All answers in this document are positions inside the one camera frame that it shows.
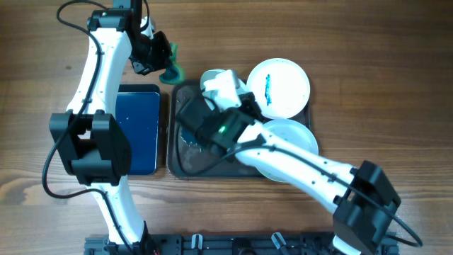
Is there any green yellow sponge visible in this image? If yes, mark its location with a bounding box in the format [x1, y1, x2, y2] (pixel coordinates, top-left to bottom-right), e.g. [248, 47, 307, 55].
[159, 43, 185, 85]

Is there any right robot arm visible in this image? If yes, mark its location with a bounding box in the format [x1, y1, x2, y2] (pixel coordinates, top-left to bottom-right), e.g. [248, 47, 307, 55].
[176, 96, 401, 254]

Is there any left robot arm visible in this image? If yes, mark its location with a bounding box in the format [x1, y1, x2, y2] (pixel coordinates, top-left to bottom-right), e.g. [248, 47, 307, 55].
[42, 0, 173, 254]

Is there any black water tray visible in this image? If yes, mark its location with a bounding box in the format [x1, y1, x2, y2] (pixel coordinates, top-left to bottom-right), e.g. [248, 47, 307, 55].
[115, 84, 161, 176]

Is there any dark grey serving tray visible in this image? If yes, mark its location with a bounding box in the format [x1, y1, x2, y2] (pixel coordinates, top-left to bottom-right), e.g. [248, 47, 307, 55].
[166, 79, 312, 179]

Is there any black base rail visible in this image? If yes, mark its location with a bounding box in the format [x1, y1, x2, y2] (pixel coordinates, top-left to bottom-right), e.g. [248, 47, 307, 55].
[84, 232, 400, 255]

